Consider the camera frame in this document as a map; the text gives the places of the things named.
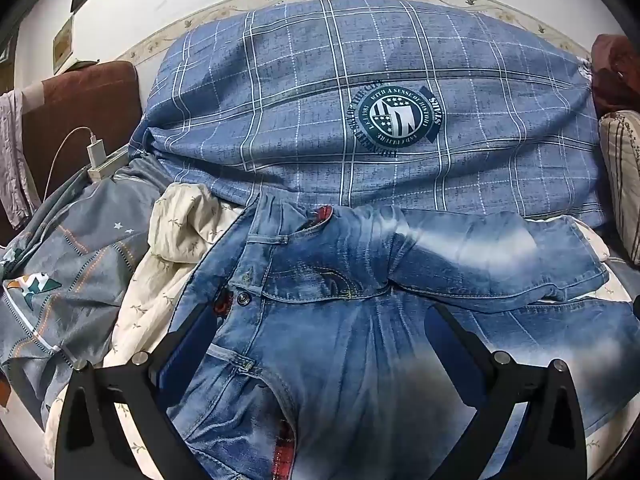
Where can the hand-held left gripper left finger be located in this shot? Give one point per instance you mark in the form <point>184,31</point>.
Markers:
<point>186,354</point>

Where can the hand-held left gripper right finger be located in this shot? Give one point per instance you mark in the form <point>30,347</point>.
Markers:
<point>445,341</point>

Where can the blue denim pants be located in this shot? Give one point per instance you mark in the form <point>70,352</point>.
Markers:
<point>325,340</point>

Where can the cream leaf-print quilt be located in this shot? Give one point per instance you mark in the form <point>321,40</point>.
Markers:
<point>175,232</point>

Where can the grey star-print bedding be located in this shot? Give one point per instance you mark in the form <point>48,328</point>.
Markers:
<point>85,260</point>

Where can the white power strip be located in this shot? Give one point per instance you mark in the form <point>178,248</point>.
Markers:
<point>114,164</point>

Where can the white charger plug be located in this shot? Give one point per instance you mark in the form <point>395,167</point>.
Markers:
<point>96,152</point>

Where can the striped floral pillow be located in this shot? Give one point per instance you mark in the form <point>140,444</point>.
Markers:
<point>622,170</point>

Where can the lilac cloth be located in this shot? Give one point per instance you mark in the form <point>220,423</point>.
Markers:
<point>15,160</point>

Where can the blue plaid duvet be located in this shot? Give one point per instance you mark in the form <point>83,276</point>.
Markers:
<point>300,110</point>

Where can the brown headboard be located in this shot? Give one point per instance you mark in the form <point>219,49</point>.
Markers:
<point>75,105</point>

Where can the dark red cloth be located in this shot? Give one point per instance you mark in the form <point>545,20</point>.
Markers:
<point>612,75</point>

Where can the small framed wall picture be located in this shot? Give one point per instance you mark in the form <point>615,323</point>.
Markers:
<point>63,42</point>

